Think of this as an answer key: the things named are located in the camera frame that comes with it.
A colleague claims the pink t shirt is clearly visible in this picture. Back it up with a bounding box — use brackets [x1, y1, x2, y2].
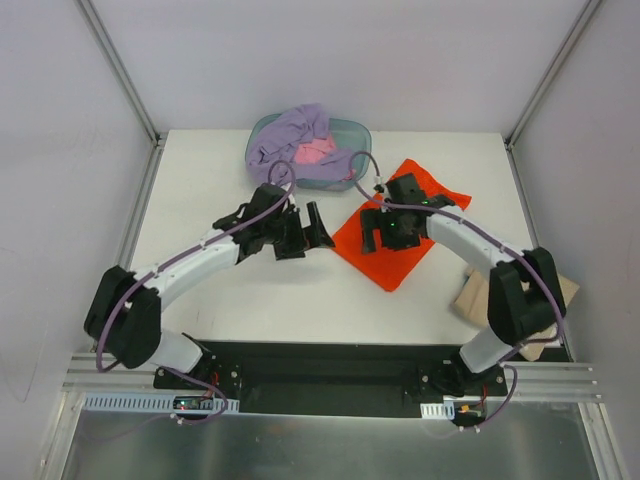
[293, 135, 354, 182]

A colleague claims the orange t shirt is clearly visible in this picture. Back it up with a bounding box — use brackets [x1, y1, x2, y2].
[332, 158, 472, 292]

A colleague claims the brown cardboard sheet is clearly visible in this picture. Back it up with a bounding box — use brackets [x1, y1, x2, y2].
[452, 266, 580, 361]

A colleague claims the left aluminium frame post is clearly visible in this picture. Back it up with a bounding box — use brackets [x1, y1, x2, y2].
[74, 0, 166, 146]

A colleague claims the slotted cable duct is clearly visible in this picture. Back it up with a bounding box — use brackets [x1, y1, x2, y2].
[420, 401, 455, 420]
[84, 393, 240, 415]

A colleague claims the right aluminium frame post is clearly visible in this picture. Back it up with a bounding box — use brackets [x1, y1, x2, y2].
[504, 0, 606, 152]

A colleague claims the left slotted cable duct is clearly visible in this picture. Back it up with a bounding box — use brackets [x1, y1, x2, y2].
[84, 393, 240, 415]

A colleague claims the lilac t shirt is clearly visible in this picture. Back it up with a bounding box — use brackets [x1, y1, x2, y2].
[245, 103, 357, 190]

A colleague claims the front aluminium rail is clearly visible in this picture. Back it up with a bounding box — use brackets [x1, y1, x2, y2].
[62, 353, 605, 403]

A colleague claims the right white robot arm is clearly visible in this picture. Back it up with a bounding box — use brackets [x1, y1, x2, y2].
[361, 174, 566, 395]

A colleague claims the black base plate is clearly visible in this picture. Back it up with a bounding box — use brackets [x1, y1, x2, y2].
[153, 338, 532, 421]

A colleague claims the aluminium frame post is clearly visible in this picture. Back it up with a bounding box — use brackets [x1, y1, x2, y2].
[504, 0, 606, 152]
[74, 0, 166, 146]

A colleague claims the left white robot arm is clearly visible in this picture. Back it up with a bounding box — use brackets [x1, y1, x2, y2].
[84, 183, 334, 389]

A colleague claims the right slotted cable duct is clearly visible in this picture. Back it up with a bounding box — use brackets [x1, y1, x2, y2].
[420, 401, 455, 420]

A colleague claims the teal plastic basket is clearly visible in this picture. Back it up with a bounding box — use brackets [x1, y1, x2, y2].
[245, 114, 372, 192]

